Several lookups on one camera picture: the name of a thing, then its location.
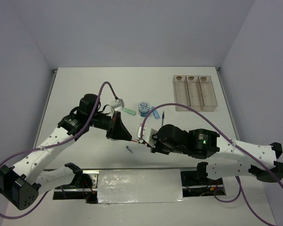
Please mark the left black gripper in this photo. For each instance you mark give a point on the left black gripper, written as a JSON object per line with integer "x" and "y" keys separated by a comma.
{"x": 116, "y": 128}

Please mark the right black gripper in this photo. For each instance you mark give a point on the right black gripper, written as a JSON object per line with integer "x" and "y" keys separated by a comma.
{"x": 157, "y": 149}

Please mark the blue pen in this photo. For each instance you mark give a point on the blue pen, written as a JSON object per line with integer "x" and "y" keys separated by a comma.
{"x": 163, "y": 116}

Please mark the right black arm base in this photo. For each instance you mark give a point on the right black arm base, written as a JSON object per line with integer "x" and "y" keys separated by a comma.
{"x": 196, "y": 183}

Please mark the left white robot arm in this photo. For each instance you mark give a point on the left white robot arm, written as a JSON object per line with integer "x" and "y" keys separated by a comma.
{"x": 25, "y": 180}

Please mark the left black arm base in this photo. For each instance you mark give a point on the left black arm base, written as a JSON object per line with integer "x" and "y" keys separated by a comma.
{"x": 83, "y": 187}

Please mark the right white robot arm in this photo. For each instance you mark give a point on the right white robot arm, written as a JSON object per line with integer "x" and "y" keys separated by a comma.
{"x": 218, "y": 157}

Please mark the green correction tape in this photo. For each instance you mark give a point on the green correction tape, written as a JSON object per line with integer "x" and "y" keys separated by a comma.
{"x": 129, "y": 111}

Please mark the blue correction tape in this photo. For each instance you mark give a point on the blue correction tape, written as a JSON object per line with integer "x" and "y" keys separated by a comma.
{"x": 155, "y": 113}

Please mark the blue jar near back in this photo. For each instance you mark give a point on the blue jar near back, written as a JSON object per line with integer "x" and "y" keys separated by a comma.
{"x": 143, "y": 108}

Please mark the clear three-compartment organizer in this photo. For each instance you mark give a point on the clear three-compartment organizer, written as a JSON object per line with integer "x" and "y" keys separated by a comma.
{"x": 196, "y": 92}

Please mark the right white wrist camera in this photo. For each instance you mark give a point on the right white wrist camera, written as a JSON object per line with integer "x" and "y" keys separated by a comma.
{"x": 144, "y": 136}

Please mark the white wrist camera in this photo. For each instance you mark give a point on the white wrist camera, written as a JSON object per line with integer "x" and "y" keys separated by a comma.
{"x": 117, "y": 105}
{"x": 144, "y": 136}

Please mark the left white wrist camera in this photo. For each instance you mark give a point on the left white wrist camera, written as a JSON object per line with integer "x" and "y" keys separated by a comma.
{"x": 117, "y": 105}

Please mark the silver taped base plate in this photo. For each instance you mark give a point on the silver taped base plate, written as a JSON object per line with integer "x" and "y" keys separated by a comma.
{"x": 139, "y": 186}

